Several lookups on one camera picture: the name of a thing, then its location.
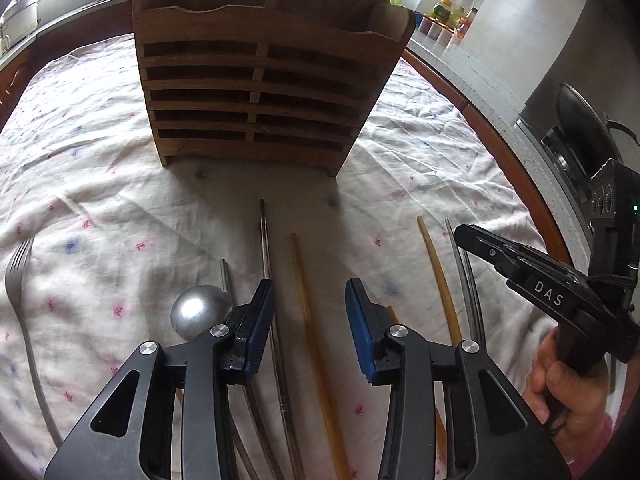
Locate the yellow bottle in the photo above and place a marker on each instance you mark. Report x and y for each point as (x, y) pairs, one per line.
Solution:
(442, 10)
(458, 14)

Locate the metal spoon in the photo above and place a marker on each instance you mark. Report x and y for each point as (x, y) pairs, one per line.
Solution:
(197, 310)

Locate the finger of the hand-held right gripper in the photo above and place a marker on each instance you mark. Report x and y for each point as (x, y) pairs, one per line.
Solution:
(490, 250)

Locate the black wok with lid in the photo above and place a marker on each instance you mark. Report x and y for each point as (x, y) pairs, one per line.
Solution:
(585, 120)

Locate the white electric cooker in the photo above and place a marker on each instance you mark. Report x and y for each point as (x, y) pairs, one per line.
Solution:
(20, 20)

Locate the wooden utensil holder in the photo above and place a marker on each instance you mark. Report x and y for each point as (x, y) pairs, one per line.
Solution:
(250, 25)

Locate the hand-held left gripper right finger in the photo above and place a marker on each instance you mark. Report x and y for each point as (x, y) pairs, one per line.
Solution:
(361, 332)

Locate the metal fork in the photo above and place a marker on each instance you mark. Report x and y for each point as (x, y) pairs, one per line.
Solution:
(15, 280)

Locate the person's right hand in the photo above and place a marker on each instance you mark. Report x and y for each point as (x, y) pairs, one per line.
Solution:
(585, 400)

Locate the white printed tablecloth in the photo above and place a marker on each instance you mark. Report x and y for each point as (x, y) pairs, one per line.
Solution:
(100, 185)

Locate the white spice jar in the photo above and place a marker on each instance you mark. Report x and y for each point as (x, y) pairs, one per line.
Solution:
(428, 25)
(437, 31)

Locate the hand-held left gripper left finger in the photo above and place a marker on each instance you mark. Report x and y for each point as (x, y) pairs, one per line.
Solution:
(260, 332)

